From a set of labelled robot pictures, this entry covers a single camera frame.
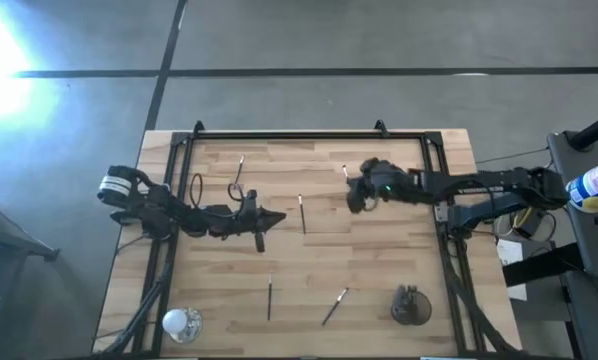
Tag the dark grey side table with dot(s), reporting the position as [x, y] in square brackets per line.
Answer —
[14, 235]

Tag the black aluminium table frame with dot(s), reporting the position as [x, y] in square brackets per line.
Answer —
[304, 135]

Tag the white blue wipes canister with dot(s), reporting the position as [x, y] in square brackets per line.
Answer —
[596, 182]

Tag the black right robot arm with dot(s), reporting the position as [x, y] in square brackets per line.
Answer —
[479, 180]

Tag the black power adapter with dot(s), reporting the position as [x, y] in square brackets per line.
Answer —
[529, 229]

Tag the black mesh pen cup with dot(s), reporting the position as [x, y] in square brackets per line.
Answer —
[421, 312]

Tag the white paper sheet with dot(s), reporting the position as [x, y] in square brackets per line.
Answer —
[509, 252]

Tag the grey plastic cart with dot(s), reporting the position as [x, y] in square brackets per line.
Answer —
[594, 240]

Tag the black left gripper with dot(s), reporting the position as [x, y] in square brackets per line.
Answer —
[231, 222]

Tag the white light bulb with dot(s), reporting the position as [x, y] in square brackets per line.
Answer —
[174, 321]

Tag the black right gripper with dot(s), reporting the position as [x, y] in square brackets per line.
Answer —
[394, 185]

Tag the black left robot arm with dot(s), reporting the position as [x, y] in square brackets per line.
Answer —
[154, 212]

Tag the black cart base bar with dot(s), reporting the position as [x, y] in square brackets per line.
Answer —
[539, 267]

